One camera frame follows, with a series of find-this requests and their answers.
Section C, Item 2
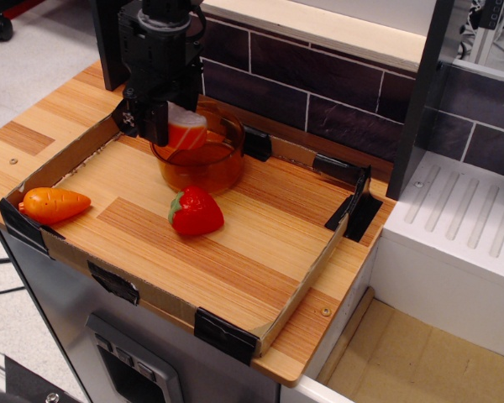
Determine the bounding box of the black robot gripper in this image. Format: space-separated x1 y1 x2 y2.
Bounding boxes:
113 1 204 147

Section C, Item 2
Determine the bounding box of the orange toy carrot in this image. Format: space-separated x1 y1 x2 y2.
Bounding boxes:
18 187 92 225

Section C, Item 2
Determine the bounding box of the red toy strawberry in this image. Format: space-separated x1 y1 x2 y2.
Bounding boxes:
168 186 224 235

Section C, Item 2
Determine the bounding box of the black caster wheel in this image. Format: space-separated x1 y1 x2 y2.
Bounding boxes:
0 14 13 42

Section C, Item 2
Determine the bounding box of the white sink drainboard unit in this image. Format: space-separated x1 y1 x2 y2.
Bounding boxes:
370 153 504 356

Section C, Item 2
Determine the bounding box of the dark grey vertical post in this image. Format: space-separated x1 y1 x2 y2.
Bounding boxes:
386 0 470 200

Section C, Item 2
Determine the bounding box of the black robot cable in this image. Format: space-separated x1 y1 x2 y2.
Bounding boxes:
188 3 207 45

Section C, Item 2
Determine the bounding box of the orange transparent plastic pot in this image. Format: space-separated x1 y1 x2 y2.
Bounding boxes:
150 101 245 193

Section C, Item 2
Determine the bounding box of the cardboard fence with black tape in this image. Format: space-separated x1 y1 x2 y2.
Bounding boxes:
0 118 381 366

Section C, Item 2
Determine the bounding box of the salmon sushi toy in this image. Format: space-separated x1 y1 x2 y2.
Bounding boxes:
168 102 207 149

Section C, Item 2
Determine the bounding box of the silver toy oven front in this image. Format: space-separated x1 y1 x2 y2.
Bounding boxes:
0 228 281 402

